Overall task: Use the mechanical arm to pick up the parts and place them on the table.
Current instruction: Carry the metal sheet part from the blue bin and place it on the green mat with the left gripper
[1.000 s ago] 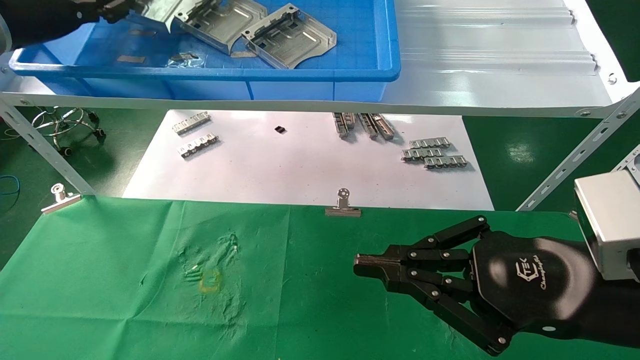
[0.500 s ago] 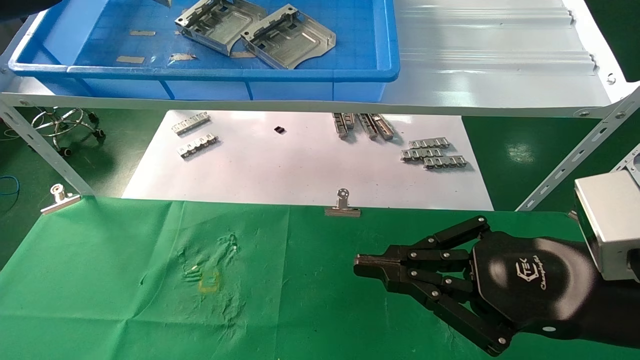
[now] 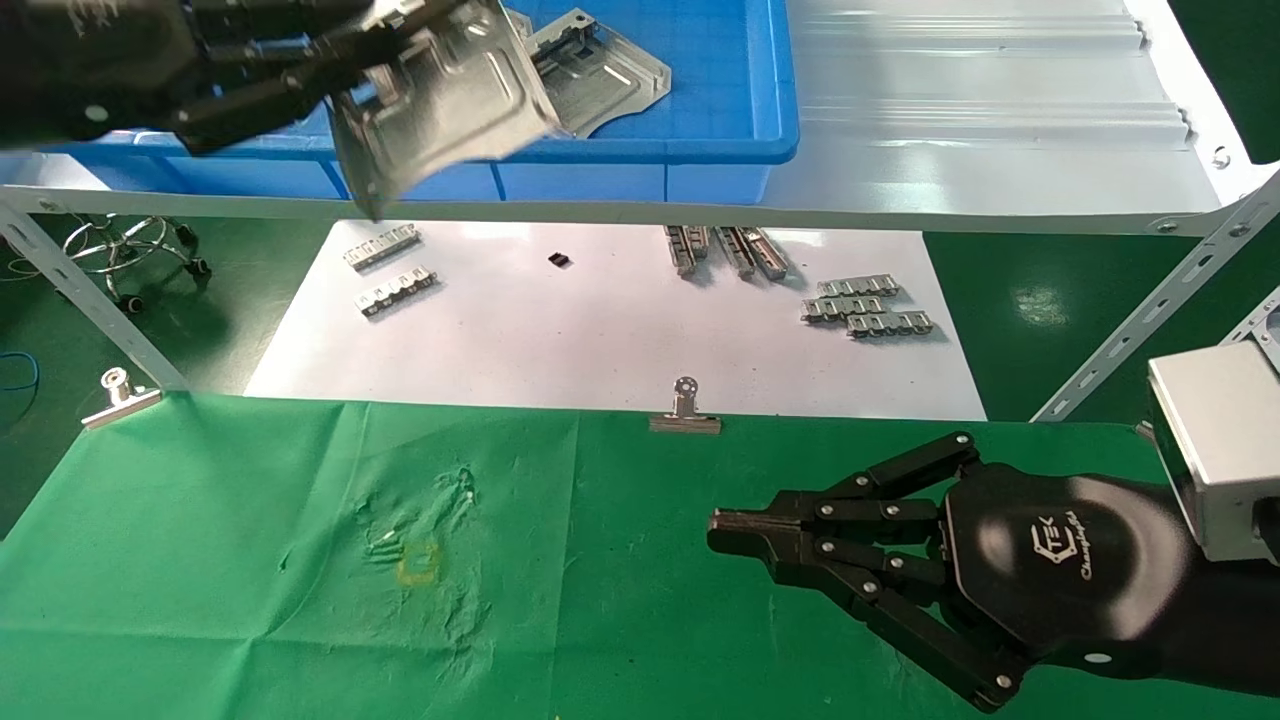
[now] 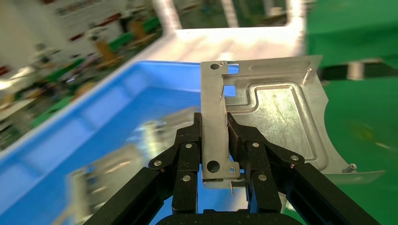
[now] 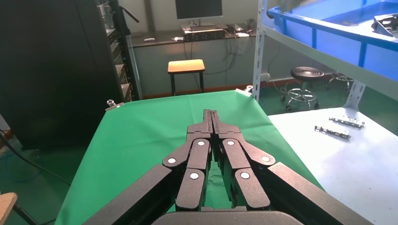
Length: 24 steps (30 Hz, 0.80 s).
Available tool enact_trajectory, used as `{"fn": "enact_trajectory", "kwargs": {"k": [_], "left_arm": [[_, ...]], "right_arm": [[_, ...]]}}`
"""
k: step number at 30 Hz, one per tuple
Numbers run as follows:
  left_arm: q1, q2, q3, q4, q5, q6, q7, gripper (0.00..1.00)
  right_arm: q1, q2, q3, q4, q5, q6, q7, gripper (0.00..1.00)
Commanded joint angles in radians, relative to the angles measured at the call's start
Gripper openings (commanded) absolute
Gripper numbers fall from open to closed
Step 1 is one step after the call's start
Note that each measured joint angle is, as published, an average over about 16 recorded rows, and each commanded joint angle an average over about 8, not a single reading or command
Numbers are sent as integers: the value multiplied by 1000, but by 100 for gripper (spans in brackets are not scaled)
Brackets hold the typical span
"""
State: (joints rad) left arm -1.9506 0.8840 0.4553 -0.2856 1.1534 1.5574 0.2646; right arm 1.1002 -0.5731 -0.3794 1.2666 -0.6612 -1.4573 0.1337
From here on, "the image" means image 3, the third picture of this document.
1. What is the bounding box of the blue plastic bin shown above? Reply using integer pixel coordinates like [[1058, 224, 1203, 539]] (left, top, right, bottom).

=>
[[20, 0, 802, 206]]

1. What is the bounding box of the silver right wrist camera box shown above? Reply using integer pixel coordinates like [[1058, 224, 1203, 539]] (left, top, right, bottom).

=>
[[1147, 340, 1280, 564]]

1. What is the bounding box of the chrome stool base with casters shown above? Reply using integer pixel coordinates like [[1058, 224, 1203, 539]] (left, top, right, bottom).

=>
[[62, 215, 212, 314]]

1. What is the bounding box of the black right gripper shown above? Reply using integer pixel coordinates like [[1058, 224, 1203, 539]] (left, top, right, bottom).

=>
[[707, 431, 1198, 714]]

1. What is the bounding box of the thin blue cable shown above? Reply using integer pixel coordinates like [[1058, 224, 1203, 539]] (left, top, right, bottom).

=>
[[0, 350, 42, 394]]

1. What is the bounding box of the small notched metal strip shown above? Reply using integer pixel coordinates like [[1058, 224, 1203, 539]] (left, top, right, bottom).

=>
[[343, 225, 422, 273], [355, 265, 440, 319]]

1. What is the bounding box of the white metal shelf rack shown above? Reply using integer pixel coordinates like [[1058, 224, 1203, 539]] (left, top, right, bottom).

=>
[[0, 0, 1280, 426]]

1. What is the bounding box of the silver binder clip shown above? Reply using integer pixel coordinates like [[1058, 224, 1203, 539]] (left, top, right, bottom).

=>
[[648, 376, 724, 436], [80, 367, 164, 431]]

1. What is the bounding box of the metal link chain strip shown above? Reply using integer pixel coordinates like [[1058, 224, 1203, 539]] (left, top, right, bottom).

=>
[[846, 311, 937, 340], [817, 277, 902, 300], [801, 296, 887, 324]]

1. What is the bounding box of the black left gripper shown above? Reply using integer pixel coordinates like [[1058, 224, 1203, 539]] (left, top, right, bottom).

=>
[[0, 0, 441, 157]]

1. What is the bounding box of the grey metal slide rail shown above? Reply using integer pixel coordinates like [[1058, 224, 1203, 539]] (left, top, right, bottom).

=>
[[664, 226, 714, 279], [715, 226, 759, 281], [742, 226, 792, 282]]

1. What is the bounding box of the green table cloth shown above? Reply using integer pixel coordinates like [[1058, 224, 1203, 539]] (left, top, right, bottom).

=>
[[0, 390, 1280, 720]]

